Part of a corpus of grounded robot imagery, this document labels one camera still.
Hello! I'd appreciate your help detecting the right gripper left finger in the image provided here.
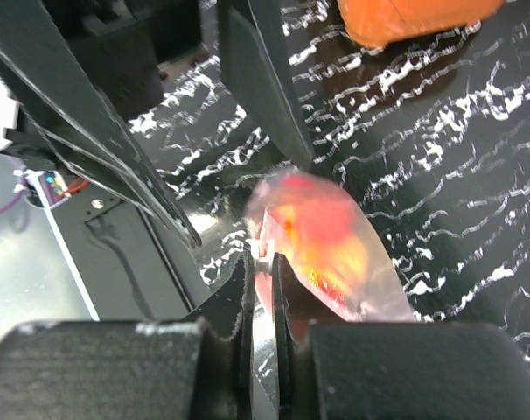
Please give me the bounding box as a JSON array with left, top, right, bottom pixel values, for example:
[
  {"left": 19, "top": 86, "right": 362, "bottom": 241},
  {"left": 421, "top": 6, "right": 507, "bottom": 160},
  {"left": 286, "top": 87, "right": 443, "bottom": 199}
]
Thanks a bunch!
[{"left": 0, "top": 255, "right": 255, "bottom": 419}]

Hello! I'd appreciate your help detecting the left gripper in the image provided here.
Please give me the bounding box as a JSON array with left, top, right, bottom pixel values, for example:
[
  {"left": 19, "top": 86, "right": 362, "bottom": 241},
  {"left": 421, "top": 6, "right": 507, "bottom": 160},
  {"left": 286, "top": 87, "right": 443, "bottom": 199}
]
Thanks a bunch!
[{"left": 0, "top": 0, "right": 202, "bottom": 248}]

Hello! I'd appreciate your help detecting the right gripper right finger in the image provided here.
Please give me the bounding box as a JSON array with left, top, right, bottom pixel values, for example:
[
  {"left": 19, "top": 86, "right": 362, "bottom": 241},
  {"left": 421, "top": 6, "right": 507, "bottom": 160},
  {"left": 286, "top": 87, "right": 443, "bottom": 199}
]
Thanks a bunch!
[{"left": 272, "top": 255, "right": 530, "bottom": 419}]

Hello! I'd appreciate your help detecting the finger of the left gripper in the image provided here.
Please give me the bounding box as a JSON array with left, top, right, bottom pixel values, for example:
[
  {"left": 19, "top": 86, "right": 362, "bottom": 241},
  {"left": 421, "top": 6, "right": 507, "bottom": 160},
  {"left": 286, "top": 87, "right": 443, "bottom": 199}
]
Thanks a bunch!
[{"left": 216, "top": 0, "right": 314, "bottom": 170}]

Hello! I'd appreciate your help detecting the pink zip top bag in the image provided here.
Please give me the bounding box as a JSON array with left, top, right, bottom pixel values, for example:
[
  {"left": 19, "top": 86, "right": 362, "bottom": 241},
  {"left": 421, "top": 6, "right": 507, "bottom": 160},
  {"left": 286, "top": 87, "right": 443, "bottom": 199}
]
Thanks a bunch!
[{"left": 243, "top": 170, "right": 415, "bottom": 322}]

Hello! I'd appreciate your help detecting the orange plastic fruit basket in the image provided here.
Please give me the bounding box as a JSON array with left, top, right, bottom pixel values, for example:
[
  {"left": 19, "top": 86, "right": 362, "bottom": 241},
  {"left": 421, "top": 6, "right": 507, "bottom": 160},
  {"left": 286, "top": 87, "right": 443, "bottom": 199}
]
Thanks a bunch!
[{"left": 338, "top": 0, "right": 504, "bottom": 48}]

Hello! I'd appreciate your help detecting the black marble pattern mat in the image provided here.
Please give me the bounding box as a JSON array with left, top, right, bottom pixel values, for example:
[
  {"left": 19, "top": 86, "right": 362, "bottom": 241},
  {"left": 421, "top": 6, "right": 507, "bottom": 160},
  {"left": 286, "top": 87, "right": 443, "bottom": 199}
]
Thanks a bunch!
[{"left": 129, "top": 1, "right": 530, "bottom": 367}]

